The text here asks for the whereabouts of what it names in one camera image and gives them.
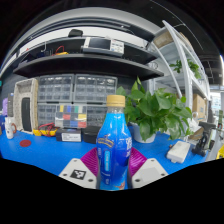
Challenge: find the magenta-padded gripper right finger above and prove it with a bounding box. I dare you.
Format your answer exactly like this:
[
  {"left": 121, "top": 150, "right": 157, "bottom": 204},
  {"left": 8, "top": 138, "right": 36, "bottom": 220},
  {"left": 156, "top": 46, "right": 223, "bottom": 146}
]
[{"left": 128, "top": 147, "right": 169, "bottom": 190}]

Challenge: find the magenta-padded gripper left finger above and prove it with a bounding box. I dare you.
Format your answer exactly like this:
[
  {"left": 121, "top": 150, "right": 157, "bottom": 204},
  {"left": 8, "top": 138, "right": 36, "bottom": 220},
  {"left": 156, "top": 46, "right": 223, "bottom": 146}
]
[{"left": 58, "top": 147, "right": 99, "bottom": 190}]

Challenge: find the blue drink bottle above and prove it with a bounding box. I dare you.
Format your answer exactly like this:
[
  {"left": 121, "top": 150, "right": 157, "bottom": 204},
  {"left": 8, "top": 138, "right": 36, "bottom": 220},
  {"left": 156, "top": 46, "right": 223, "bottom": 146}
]
[{"left": 95, "top": 94, "right": 133, "bottom": 192}]

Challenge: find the white adapter block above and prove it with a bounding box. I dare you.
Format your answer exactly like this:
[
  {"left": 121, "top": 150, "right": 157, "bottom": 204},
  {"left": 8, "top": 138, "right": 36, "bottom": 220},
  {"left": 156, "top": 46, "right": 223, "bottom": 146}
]
[{"left": 166, "top": 140, "right": 191, "bottom": 164}]

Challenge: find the black box with white label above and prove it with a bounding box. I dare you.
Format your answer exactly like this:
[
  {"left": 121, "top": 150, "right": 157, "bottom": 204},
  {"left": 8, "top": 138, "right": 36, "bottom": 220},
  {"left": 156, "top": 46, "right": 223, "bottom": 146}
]
[{"left": 55, "top": 127, "right": 83, "bottom": 143}]

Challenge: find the black case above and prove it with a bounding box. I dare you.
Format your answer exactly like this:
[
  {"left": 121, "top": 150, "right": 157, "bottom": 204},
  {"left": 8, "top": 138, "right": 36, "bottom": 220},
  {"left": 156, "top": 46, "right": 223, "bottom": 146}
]
[{"left": 80, "top": 125, "right": 101, "bottom": 145}]

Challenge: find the yellow multimeter with red leads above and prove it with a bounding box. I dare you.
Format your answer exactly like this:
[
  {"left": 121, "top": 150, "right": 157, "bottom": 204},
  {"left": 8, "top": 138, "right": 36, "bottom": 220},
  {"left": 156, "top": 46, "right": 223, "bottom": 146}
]
[{"left": 32, "top": 122, "right": 60, "bottom": 138}]

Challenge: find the clear organiser with coloured parts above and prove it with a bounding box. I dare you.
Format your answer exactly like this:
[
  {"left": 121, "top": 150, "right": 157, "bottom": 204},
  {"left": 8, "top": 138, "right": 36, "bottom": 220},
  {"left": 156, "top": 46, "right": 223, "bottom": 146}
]
[{"left": 54, "top": 103, "right": 88, "bottom": 130}]

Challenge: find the flat round red coaster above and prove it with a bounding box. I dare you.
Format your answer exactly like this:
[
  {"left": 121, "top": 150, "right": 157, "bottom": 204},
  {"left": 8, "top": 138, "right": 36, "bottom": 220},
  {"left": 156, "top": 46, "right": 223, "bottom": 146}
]
[{"left": 19, "top": 139, "right": 32, "bottom": 148}]

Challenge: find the black stand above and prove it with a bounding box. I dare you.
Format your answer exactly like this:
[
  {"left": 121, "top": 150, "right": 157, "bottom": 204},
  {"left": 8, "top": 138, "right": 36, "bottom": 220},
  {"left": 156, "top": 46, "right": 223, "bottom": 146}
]
[{"left": 191, "top": 121, "right": 217, "bottom": 158}]

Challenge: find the grey small-parts drawer cabinet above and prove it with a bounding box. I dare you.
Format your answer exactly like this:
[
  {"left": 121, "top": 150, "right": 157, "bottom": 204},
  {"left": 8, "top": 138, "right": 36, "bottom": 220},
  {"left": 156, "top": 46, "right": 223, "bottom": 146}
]
[
  {"left": 73, "top": 73, "right": 118, "bottom": 104},
  {"left": 37, "top": 73, "right": 75, "bottom": 103},
  {"left": 37, "top": 102, "right": 58, "bottom": 127},
  {"left": 85, "top": 103, "right": 108, "bottom": 128}
]

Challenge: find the green potted plant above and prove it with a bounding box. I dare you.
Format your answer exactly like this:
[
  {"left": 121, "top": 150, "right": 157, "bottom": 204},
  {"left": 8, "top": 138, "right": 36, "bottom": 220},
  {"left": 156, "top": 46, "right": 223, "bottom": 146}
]
[{"left": 115, "top": 76, "right": 194, "bottom": 144}]

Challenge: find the black oblong speaker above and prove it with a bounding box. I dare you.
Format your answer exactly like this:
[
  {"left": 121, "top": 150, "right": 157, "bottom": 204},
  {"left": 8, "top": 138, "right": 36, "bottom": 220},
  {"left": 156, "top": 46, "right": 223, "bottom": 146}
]
[{"left": 20, "top": 97, "right": 33, "bottom": 132}]

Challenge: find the white dotted tray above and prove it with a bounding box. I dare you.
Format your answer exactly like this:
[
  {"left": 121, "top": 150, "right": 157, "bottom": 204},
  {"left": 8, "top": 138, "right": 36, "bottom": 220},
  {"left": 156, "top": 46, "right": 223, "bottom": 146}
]
[{"left": 13, "top": 78, "right": 40, "bottom": 134}]

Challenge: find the dark grey flat box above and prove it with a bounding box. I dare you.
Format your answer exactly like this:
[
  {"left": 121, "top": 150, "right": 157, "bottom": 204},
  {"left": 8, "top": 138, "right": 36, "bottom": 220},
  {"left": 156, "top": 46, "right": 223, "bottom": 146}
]
[{"left": 7, "top": 93, "right": 15, "bottom": 118}]

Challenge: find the purple plastic bag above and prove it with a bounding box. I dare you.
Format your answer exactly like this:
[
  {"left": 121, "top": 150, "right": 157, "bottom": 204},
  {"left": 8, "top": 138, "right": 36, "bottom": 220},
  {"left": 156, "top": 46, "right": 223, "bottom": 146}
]
[{"left": 2, "top": 97, "right": 9, "bottom": 117}]

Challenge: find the white shelf unit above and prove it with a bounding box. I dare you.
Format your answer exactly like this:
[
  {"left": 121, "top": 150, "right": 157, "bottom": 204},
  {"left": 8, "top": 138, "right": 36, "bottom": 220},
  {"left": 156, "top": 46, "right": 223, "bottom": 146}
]
[{"left": 148, "top": 19, "right": 214, "bottom": 141}]

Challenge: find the black workbench shelf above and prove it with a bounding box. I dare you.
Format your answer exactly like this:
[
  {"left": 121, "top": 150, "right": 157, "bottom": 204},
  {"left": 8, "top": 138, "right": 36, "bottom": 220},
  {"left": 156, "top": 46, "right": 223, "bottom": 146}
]
[{"left": 13, "top": 35, "right": 165, "bottom": 81}]

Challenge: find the white oscilloscope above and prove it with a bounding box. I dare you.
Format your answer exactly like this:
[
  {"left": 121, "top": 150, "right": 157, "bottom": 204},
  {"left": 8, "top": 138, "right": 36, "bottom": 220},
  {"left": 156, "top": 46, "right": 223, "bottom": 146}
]
[{"left": 82, "top": 36, "right": 126, "bottom": 57}]

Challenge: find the small black device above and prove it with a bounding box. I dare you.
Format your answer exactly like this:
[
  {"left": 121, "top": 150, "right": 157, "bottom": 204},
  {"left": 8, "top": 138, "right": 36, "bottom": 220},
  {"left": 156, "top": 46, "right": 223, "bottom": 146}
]
[{"left": 68, "top": 28, "right": 84, "bottom": 38}]

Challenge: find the white mug with orange handle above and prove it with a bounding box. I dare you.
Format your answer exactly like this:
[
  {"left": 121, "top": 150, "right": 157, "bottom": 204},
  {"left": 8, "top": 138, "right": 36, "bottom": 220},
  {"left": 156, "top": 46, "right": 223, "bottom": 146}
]
[{"left": 3, "top": 116, "right": 18, "bottom": 140}]

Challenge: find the yellow and red cable bundle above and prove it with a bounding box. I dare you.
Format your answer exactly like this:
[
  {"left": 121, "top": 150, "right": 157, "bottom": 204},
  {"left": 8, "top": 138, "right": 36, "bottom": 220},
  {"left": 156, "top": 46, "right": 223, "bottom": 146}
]
[{"left": 53, "top": 45, "right": 69, "bottom": 56}]

